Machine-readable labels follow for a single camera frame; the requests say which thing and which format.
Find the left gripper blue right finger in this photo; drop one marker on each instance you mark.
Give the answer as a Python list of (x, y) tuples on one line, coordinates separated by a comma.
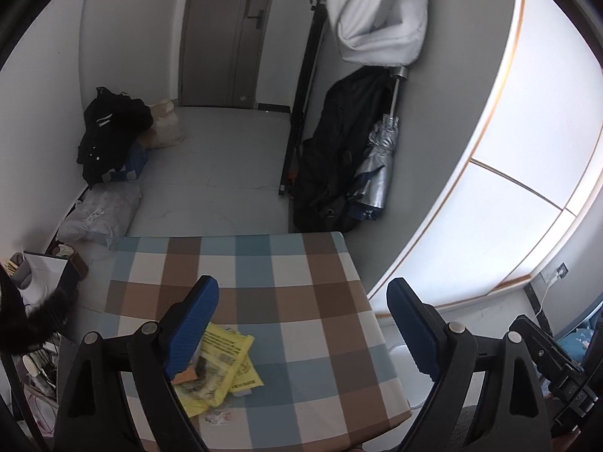
[(420, 326)]

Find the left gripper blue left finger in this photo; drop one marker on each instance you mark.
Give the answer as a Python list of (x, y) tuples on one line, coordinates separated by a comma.
[(184, 324)]

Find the orange-brown snack packet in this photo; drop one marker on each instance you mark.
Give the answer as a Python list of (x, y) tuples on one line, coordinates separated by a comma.
[(185, 376)]

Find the yellow printed plastic bag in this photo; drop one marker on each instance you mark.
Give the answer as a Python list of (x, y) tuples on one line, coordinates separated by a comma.
[(224, 368)]

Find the checkered tablecloth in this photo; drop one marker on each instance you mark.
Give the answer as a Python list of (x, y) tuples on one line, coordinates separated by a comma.
[(328, 381)]

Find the white frosted sliding window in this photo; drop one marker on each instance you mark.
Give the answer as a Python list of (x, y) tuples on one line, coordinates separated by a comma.
[(528, 176)]

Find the grey plastic parcel bag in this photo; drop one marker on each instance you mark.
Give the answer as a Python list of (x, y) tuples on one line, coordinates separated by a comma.
[(103, 215)]

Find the white side table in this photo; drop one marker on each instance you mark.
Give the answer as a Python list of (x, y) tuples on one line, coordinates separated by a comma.
[(48, 275)]

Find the silver folded umbrella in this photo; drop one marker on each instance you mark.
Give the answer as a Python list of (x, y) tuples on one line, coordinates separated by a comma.
[(374, 175)]

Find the black fur-trimmed sleeve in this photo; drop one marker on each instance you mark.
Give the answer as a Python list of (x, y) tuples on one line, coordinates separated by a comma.
[(23, 331)]

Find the grey pen holder cup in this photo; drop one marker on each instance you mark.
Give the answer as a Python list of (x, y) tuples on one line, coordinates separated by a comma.
[(22, 276)]

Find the beige paper bag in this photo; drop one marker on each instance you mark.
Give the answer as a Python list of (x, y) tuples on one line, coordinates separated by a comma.
[(165, 130)]

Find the black backpack on floor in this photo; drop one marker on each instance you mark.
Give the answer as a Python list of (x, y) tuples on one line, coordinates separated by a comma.
[(113, 123)]

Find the grey-brown door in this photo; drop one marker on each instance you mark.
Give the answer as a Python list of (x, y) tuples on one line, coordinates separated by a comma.
[(221, 50)]

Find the white wall socket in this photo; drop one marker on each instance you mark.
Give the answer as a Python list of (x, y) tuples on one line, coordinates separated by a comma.
[(560, 273)]

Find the black folded metal frame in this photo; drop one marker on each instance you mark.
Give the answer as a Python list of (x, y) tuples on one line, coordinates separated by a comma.
[(303, 89)]

